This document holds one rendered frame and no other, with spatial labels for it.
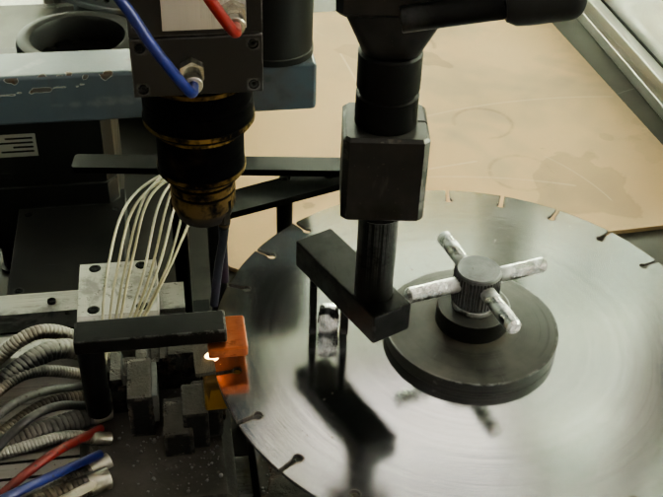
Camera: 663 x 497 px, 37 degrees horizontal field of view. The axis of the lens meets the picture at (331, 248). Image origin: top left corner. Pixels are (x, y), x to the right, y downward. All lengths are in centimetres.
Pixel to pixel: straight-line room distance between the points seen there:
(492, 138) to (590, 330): 60
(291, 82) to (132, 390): 26
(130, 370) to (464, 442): 23
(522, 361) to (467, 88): 77
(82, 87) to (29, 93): 4
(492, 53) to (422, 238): 75
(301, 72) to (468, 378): 27
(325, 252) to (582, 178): 63
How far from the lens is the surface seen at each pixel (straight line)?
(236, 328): 62
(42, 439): 65
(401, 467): 57
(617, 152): 126
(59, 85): 74
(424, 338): 63
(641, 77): 141
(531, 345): 64
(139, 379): 66
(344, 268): 59
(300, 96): 76
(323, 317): 63
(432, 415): 60
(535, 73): 141
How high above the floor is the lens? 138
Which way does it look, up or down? 37 degrees down
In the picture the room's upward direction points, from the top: 2 degrees clockwise
